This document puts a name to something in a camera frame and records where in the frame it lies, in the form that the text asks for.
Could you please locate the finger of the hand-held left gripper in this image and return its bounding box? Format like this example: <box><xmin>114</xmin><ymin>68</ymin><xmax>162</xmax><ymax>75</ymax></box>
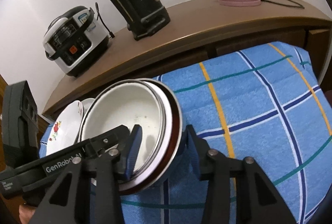
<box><xmin>83</xmin><ymin>124</ymin><xmax>130</xmax><ymax>160</ymax></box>

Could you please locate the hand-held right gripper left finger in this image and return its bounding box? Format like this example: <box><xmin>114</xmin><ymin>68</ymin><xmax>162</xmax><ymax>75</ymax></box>
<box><xmin>27</xmin><ymin>124</ymin><xmax>143</xmax><ymax>224</ymax></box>

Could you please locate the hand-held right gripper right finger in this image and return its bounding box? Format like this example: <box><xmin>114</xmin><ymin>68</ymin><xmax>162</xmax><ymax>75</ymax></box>
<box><xmin>185</xmin><ymin>124</ymin><xmax>297</xmax><ymax>224</ymax></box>

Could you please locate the stainless steel bowl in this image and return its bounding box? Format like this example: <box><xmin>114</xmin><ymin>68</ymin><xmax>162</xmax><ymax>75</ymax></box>
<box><xmin>118</xmin><ymin>80</ymin><xmax>187</xmax><ymax>195</ymax></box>

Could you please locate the white enamel bowl with print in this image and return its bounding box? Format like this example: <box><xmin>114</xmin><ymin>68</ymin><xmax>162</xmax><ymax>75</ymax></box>
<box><xmin>78</xmin><ymin>79</ymin><xmax>168</xmax><ymax>183</ymax></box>

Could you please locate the white bowl pink floral rim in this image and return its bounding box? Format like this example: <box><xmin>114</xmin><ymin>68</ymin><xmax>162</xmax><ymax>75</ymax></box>
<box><xmin>80</xmin><ymin>98</ymin><xmax>95</xmax><ymax>113</ymax></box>

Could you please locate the white plate with red roses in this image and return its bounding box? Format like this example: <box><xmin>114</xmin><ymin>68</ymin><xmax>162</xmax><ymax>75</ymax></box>
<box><xmin>39</xmin><ymin>100</ymin><xmax>85</xmax><ymax>157</ymax></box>

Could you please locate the pink plastic bowl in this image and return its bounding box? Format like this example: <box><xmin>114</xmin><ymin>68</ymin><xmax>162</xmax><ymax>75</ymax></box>
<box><xmin>124</xmin><ymin>79</ymin><xmax>174</xmax><ymax>188</ymax></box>

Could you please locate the blue plaid cloth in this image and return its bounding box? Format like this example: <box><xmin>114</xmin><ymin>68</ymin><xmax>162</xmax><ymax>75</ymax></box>
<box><xmin>39</xmin><ymin>41</ymin><xmax>332</xmax><ymax>224</ymax></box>

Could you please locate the silver black rice cooker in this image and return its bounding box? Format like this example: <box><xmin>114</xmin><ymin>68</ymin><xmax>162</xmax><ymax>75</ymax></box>
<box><xmin>43</xmin><ymin>6</ymin><xmax>111</xmax><ymax>77</ymax></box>

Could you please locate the brown wooden cabinet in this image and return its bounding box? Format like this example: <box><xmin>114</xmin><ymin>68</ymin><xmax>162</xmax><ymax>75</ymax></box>
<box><xmin>41</xmin><ymin>0</ymin><xmax>332</xmax><ymax>123</ymax></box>

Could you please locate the black rice cooker cord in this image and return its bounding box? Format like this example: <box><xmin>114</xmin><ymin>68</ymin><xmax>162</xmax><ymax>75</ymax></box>
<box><xmin>95</xmin><ymin>2</ymin><xmax>115</xmax><ymax>38</ymax></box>

